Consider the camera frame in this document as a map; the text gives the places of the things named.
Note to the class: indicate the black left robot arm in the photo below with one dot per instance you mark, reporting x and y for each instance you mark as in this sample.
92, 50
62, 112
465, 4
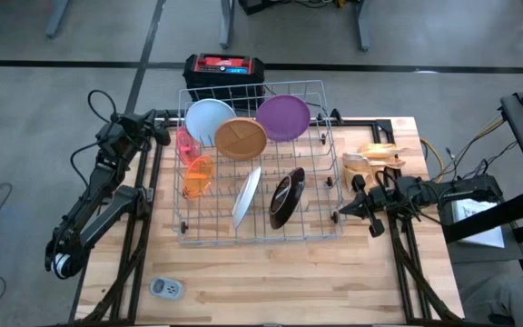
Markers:
93, 191

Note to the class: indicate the orange transparent plate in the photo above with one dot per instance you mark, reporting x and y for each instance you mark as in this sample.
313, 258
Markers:
198, 177

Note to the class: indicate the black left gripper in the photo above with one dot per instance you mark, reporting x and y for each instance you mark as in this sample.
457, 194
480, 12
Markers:
125, 134

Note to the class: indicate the light blue plate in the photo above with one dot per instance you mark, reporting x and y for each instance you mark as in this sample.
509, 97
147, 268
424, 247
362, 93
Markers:
207, 118

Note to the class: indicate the dark glazed ceramic plate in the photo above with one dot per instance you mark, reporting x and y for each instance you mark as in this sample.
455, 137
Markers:
284, 200

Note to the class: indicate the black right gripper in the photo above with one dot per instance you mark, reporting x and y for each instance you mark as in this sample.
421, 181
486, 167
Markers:
375, 200

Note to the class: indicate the red black power station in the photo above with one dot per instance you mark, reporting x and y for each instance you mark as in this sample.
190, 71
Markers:
223, 61

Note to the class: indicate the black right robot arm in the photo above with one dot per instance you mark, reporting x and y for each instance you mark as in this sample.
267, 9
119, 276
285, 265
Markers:
470, 188

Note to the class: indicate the black aluminium table frame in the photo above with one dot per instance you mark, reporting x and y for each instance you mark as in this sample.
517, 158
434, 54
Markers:
361, 123

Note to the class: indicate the blue patterned plate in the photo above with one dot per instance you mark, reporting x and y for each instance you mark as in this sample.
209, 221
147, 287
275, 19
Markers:
245, 200

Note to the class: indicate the grey power strip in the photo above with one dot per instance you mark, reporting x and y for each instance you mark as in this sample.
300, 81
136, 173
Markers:
166, 288

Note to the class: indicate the purple plate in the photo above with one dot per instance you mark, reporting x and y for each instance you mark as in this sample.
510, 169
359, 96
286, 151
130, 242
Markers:
283, 118

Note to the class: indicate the grey table leg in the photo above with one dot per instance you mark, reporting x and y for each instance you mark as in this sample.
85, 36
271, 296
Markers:
362, 22
57, 18
227, 22

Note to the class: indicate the black equipment box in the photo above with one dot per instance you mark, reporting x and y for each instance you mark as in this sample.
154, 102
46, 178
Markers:
261, 4

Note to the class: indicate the person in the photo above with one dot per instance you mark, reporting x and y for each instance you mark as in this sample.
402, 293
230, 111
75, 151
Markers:
506, 295

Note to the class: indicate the tan divided plate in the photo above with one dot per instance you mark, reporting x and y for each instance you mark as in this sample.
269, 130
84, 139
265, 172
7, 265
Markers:
241, 138

